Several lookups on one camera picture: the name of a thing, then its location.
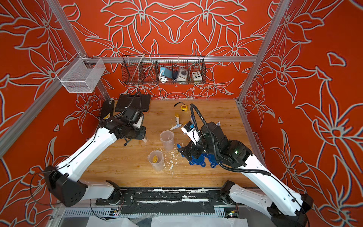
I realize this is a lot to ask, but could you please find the aluminium frame post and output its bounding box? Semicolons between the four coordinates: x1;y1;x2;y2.
48;1;111;101
236;0;290;105

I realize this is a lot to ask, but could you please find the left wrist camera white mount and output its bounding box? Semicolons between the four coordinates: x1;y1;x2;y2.
121;108;144;130

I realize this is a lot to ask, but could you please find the clear plastic container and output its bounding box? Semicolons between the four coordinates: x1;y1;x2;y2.
147;150;164;171
160;130;174;151

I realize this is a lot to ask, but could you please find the grey device in basket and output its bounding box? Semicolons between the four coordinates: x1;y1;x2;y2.
175;68;189;82

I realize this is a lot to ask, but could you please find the black wire wall basket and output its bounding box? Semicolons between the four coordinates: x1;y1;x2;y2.
121;54;207;85

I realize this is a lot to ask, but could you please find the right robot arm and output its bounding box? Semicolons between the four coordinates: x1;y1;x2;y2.
178;122;313;227

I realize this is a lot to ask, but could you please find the white wire basket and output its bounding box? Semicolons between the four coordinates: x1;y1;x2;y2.
56;58;105;93

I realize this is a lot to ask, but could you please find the blue lid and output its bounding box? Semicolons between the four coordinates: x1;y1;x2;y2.
207;154;219;168
189;154;206;167

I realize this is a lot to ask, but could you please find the black box yellow label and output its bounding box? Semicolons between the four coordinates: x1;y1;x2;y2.
100;99;115;121

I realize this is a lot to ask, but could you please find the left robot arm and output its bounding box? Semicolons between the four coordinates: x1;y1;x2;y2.
44;113;146;207

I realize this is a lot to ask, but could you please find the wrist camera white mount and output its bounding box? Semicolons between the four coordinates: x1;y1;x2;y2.
181;122;202;145
121;108;144;130

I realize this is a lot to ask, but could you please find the black tool case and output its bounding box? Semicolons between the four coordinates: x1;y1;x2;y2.
115;94;151;113

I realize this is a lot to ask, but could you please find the white button box in basket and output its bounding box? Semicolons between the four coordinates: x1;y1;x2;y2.
191;71;203;83

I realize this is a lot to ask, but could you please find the white blue toothpaste tube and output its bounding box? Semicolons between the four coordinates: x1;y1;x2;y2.
170;124;183;131

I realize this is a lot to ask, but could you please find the blue white item in basket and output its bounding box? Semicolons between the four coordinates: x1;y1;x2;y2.
159;67;173;83

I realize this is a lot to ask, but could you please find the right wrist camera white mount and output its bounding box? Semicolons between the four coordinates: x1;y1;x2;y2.
181;122;202;145

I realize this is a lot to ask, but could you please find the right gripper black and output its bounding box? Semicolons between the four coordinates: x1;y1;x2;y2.
176;134;221;162

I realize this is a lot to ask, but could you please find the yellow tape measure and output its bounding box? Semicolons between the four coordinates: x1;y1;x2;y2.
174;101;188;111

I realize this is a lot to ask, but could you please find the aluminium frame post right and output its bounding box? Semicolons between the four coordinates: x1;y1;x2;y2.
236;0;290;105

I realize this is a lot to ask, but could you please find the aluminium crossbar back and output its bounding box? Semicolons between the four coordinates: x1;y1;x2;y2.
101;56;257;64

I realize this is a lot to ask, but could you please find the white bottle yellow cap far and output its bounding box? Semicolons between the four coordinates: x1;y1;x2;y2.
175;113;180;125

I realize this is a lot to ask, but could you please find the aluminium frame post left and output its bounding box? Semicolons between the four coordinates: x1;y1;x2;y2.
48;1;111;101

